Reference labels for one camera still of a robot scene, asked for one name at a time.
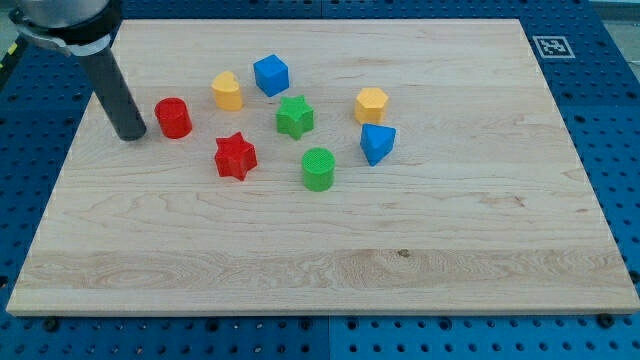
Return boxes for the light wooden board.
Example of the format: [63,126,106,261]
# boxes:
[7,19,639,317]

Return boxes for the white fiducial marker tag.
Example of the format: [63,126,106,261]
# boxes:
[533,35,575,59]

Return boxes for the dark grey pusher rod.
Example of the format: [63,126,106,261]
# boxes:
[78,47,147,141]

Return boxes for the red star block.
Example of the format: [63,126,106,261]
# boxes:
[214,132,258,181]

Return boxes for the yellow hexagon block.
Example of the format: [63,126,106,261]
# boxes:
[354,87,389,125]

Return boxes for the green cylinder block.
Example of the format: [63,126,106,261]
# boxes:
[301,147,335,192]

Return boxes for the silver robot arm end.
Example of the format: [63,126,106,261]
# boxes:
[9,0,122,57]

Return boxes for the yellow heart block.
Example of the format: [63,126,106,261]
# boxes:
[211,71,244,111]

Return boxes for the green star block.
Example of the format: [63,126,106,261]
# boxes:
[276,95,314,140]

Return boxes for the blue cube block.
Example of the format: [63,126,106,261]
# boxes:
[253,54,290,97]

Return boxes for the red cylinder block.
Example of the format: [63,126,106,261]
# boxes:
[154,97,193,139]

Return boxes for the blue triangle block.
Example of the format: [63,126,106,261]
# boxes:
[360,123,396,166]

